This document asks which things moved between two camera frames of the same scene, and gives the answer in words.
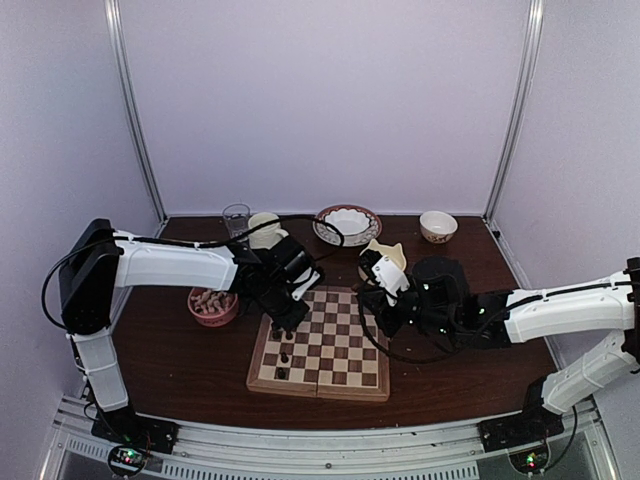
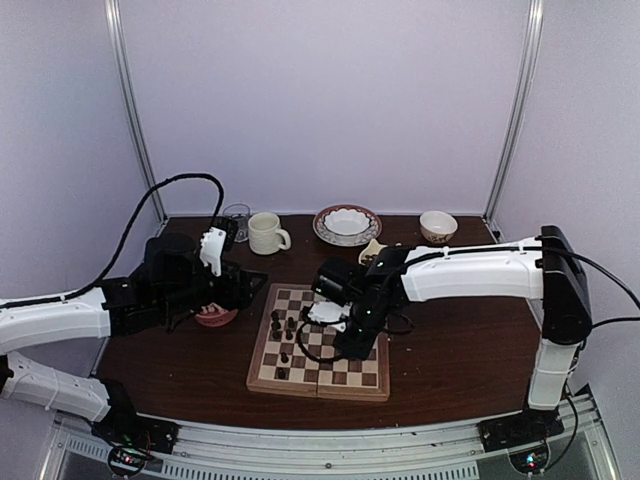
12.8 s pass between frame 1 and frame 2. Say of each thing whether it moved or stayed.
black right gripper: moved
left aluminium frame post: stayed
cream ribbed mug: stayed
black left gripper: moved
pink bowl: stayed
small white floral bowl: stayed
